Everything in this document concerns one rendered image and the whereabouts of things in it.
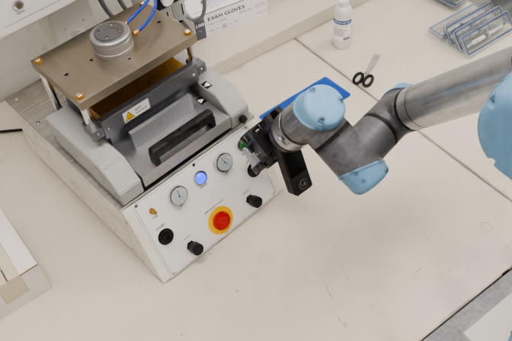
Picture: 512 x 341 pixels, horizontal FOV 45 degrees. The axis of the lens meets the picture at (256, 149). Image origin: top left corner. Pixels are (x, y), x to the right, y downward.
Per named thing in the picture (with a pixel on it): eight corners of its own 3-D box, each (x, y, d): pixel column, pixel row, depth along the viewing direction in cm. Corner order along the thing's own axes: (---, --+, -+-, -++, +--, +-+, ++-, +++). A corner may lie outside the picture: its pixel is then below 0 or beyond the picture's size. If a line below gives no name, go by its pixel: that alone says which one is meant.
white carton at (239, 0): (179, 20, 179) (174, -2, 173) (248, -6, 185) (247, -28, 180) (196, 41, 171) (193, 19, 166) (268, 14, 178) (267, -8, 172)
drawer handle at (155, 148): (150, 161, 118) (146, 147, 115) (209, 121, 124) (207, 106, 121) (157, 167, 117) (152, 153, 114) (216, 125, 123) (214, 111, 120)
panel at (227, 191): (171, 278, 125) (130, 205, 117) (276, 193, 138) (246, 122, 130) (176, 281, 123) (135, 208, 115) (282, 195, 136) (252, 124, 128)
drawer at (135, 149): (65, 117, 134) (54, 90, 128) (147, 68, 143) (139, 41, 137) (145, 190, 118) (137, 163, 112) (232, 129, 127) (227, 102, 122)
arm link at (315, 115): (330, 139, 96) (293, 98, 96) (302, 157, 106) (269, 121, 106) (360, 110, 100) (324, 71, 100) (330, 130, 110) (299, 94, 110)
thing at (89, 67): (30, 81, 129) (7, 30, 119) (148, 15, 142) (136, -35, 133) (93, 138, 116) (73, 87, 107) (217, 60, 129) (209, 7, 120)
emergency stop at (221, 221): (215, 232, 130) (208, 217, 128) (229, 221, 132) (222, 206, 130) (219, 234, 129) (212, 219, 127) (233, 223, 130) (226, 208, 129)
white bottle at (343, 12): (334, 37, 175) (335, -6, 165) (352, 39, 174) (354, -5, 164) (331, 49, 172) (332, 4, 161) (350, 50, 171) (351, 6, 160)
